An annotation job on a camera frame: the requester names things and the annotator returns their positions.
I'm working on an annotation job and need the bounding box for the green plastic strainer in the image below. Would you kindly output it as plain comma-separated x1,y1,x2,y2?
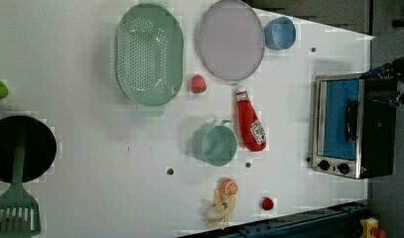
115,3,184,116

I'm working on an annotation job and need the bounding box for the green mug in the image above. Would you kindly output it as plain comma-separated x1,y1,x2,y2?
192,120,237,167

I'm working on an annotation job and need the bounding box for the red strawberry toy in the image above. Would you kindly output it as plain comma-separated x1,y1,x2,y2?
191,74,207,93

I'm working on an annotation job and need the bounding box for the red ketchup bottle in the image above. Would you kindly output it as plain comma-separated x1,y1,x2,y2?
235,85,266,152

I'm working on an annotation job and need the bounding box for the orange slice toy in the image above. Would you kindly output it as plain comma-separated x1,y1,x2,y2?
219,178,239,196

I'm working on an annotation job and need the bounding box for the lilac round plate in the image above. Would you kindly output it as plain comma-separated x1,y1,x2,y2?
198,0,265,81

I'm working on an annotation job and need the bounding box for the small red fruit toy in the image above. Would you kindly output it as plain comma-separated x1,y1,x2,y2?
261,196,274,210

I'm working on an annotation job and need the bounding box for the blue cup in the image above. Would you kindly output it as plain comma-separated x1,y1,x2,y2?
264,17,297,51

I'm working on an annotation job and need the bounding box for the black toaster oven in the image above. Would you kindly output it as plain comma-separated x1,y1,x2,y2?
312,74,397,179

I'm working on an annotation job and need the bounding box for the black round pan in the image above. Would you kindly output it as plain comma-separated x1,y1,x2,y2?
0,115,57,183

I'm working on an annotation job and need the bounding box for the yellow toy figure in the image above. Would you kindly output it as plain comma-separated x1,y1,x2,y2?
360,217,387,238

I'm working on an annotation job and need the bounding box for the green slotted spatula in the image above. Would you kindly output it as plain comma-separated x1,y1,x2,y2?
0,126,41,238

